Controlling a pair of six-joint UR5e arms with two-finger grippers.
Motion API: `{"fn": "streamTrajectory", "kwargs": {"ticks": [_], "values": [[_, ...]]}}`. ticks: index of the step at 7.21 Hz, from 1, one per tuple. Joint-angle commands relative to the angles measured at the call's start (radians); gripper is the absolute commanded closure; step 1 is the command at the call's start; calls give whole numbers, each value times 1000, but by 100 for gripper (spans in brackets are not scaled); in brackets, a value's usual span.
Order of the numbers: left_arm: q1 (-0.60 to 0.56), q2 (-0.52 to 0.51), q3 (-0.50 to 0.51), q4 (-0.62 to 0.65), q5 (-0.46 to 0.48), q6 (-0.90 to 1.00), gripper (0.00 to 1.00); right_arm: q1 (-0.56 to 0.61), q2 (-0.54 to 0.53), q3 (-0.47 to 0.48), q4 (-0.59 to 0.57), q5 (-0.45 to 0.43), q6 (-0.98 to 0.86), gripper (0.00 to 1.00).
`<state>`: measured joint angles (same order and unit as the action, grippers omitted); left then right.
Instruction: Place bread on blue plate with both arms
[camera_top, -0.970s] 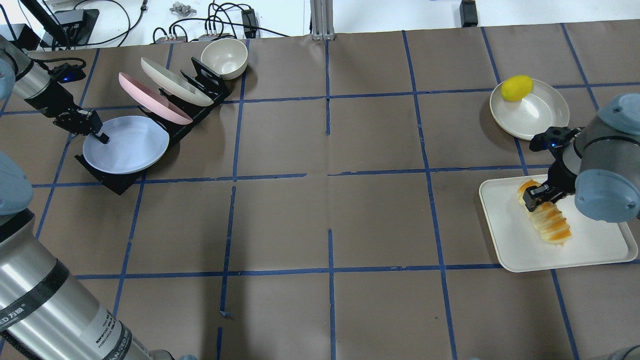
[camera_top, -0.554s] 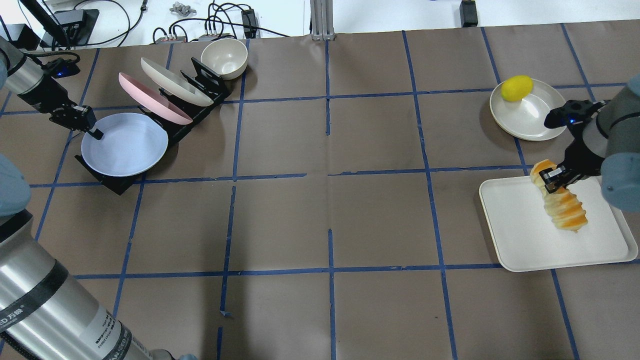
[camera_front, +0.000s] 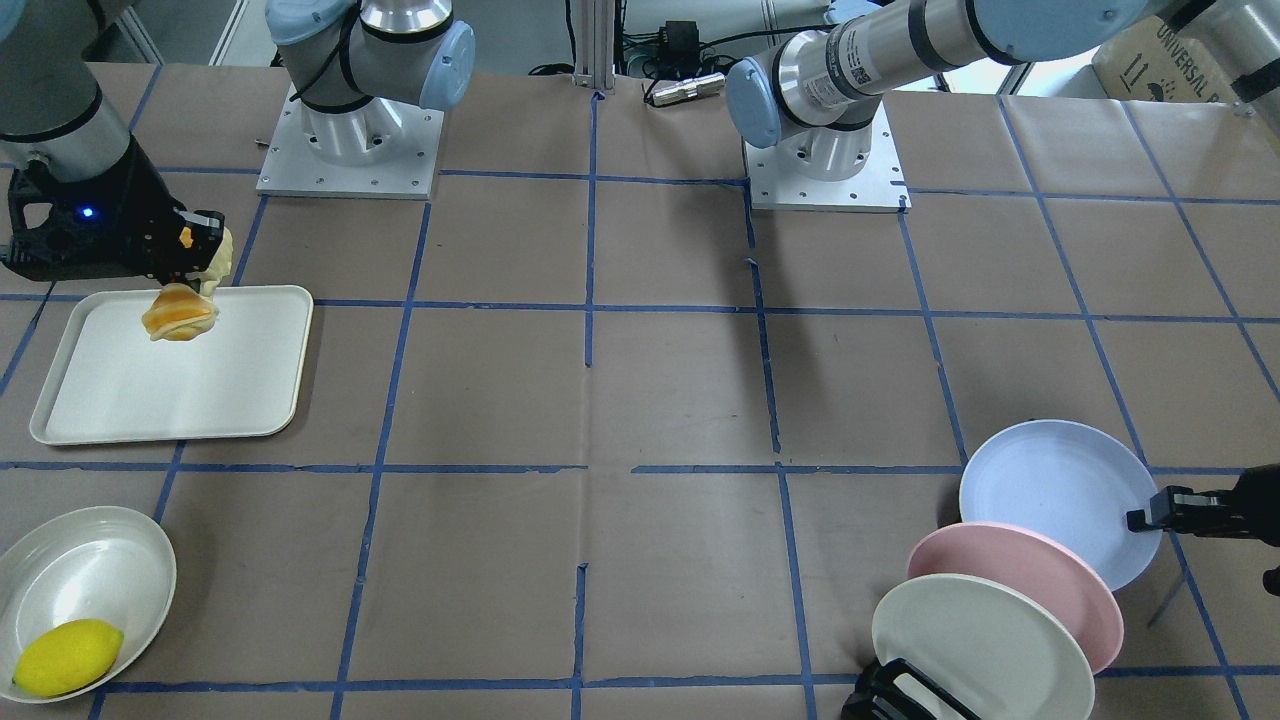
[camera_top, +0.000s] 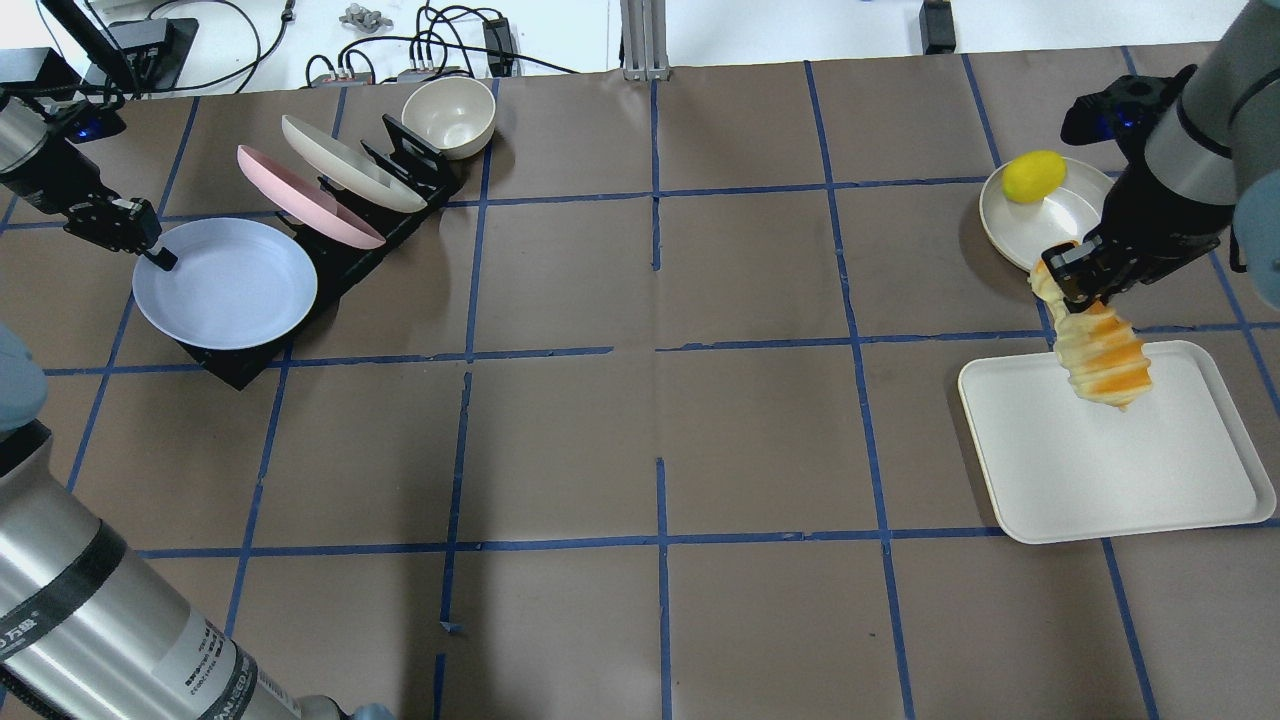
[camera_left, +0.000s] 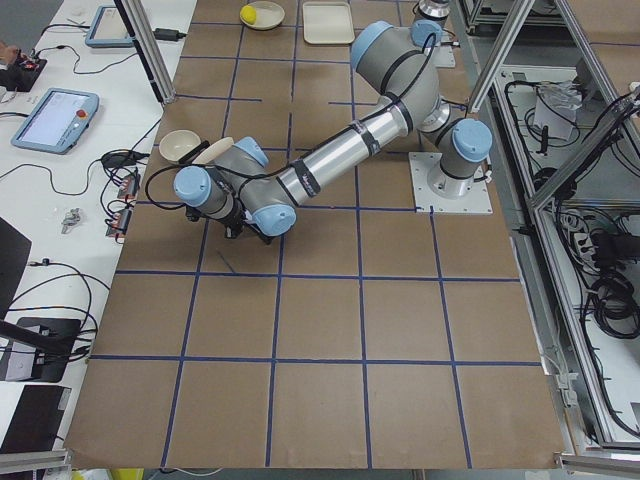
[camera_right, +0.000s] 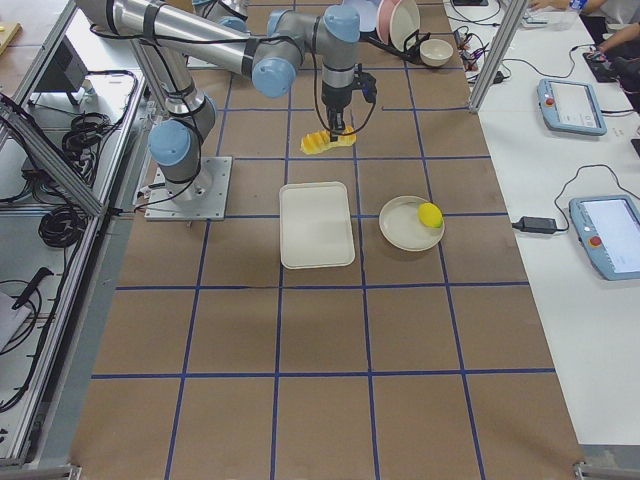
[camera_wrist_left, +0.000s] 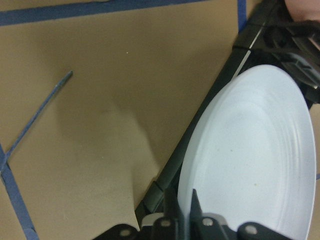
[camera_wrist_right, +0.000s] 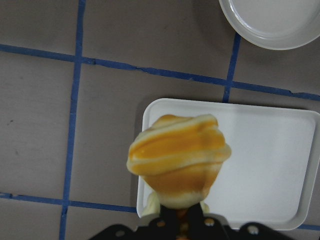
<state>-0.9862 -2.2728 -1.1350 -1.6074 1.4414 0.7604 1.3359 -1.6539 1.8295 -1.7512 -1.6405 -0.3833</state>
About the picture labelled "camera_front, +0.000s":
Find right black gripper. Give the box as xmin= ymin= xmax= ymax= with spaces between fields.
xmin=3 ymin=140 xmax=227 ymax=284

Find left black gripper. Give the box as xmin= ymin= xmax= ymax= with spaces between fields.
xmin=1126 ymin=462 xmax=1280 ymax=597

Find bread roll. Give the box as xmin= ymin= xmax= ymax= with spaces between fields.
xmin=141 ymin=229 xmax=234 ymax=342

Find blue plate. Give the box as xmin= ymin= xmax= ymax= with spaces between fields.
xmin=959 ymin=419 xmax=1162 ymax=591

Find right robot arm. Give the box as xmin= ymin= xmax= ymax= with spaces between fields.
xmin=1 ymin=1 xmax=233 ymax=296

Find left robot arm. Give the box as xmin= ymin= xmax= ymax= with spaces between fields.
xmin=726 ymin=1 xmax=1277 ymax=150

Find pink plate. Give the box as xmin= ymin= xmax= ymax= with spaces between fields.
xmin=906 ymin=521 xmax=1125 ymax=674

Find white plate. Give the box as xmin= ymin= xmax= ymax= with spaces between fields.
xmin=870 ymin=573 xmax=1094 ymax=719

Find white rectangular tray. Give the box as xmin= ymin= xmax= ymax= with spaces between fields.
xmin=29 ymin=284 xmax=314 ymax=446

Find white oval dish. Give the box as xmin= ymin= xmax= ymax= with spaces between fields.
xmin=1 ymin=506 xmax=177 ymax=705

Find black dish rack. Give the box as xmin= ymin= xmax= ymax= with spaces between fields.
xmin=838 ymin=659 xmax=980 ymax=719

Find yellow lemon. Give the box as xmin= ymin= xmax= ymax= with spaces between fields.
xmin=12 ymin=618 xmax=124 ymax=698

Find cardboard box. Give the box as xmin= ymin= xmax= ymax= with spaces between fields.
xmin=1091 ymin=15 xmax=1239 ymax=105

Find black power adapter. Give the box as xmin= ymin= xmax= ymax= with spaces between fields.
xmin=658 ymin=20 xmax=701 ymax=64

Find silver cylinder connector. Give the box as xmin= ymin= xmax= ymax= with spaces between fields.
xmin=643 ymin=72 xmax=726 ymax=108

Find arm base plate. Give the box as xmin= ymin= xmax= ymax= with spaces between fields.
xmin=742 ymin=104 xmax=913 ymax=213
xmin=256 ymin=97 xmax=447 ymax=201

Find aluminium frame post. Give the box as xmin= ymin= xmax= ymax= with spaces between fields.
xmin=570 ymin=0 xmax=621 ymax=97

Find black cables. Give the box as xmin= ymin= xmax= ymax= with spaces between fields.
xmin=529 ymin=26 xmax=801 ymax=79

